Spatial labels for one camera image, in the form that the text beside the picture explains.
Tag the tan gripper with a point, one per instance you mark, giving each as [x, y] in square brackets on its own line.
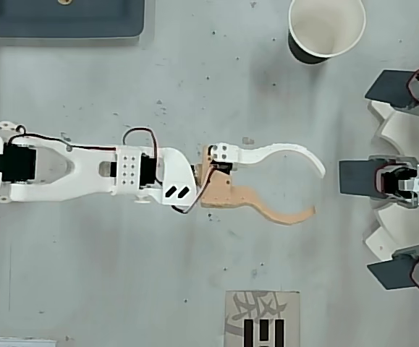
[221, 188]

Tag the black paper cup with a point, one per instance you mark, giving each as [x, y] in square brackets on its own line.
[325, 29]

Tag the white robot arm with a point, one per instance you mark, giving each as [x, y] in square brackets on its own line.
[86, 170]

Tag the grey paddle pump unit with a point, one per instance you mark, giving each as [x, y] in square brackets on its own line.
[390, 274]
[357, 177]
[386, 86]

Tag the cardboard trigram card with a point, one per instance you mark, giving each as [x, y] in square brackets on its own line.
[263, 318]

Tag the dark grey tray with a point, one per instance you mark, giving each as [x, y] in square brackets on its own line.
[32, 18]

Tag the flat white grey object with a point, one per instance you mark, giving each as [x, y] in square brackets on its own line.
[17, 342]

